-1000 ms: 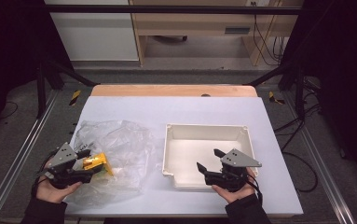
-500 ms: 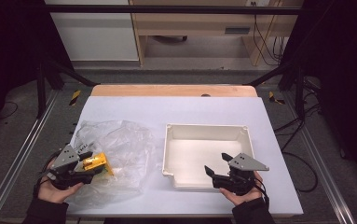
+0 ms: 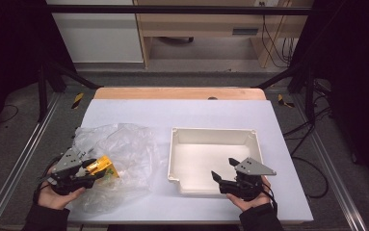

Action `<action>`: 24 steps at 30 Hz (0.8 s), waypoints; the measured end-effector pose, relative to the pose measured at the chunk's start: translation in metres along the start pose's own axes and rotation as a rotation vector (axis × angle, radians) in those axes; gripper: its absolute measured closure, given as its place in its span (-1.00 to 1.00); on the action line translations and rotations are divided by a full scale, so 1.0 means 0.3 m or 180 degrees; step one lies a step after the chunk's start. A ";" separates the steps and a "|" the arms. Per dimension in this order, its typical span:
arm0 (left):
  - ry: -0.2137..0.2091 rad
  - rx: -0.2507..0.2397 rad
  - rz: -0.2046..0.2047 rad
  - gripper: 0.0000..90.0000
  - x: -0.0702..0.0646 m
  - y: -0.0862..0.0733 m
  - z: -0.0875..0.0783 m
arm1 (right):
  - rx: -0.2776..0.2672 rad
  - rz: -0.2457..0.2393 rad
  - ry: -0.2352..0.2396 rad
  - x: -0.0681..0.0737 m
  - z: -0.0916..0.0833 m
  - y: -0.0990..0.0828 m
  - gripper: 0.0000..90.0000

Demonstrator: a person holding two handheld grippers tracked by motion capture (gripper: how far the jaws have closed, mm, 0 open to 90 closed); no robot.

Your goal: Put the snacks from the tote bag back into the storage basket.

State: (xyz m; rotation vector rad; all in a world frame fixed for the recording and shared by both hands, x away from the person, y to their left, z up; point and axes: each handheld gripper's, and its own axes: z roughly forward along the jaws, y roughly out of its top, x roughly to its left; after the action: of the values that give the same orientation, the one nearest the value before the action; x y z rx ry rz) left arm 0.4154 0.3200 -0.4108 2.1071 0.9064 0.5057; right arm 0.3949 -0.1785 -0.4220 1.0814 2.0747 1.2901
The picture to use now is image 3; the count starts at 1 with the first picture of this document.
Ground yellow clamp right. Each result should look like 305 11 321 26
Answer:
277 93 296 109

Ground black looped floor cable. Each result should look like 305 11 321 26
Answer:
290 155 330 199

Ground black metal stand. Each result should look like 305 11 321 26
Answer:
252 62 319 123
37 61 101 123

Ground black floor cables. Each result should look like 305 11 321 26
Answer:
282 80 333 158

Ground wooden table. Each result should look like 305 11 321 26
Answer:
93 87 267 101

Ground white table cover sheet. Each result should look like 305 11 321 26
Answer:
66 98 315 224

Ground person's right hand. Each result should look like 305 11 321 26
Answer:
225 177 273 213

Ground person's left hand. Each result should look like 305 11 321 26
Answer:
37 183 87 212

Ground right hand-held gripper cable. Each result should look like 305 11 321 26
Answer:
261 182 279 217

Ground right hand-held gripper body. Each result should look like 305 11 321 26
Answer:
219 157 277 202

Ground aluminium rail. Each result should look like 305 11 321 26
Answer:
0 92 62 231
292 95 368 231

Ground wooden desk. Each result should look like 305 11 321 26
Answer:
133 0 315 69

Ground yellow clamp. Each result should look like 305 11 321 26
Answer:
277 93 296 109
70 92 86 110

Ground hand-held gripper cable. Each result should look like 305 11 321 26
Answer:
32 156 61 206
261 182 279 217

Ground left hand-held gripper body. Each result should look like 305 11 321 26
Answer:
47 146 95 196

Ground left hand-held gripper cable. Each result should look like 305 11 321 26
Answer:
32 156 61 206

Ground clear printed plastic bag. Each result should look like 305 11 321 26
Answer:
69 122 161 215

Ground black horizontal frame bar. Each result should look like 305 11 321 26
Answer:
43 4 313 16

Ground white plastic bin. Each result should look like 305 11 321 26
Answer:
167 127 265 196

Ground thin black floor cable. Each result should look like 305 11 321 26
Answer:
0 103 20 125

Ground bundle of hanging black cables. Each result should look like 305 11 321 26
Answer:
259 2 298 69

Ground black curtain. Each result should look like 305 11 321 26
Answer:
0 0 75 153
290 0 369 189

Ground yellow clamp left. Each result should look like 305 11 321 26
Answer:
70 92 86 110

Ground white cabinet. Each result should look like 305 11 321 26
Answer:
44 0 145 64

